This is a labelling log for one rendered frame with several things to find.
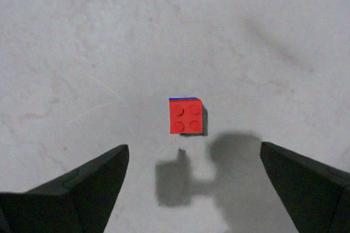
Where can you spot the red block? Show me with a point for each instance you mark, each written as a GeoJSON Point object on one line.
{"type": "Point", "coordinates": [185, 116]}

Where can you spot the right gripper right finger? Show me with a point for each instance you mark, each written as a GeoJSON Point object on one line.
{"type": "Point", "coordinates": [315, 195]}

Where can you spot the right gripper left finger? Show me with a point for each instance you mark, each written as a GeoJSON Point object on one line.
{"type": "Point", "coordinates": [79, 201]}

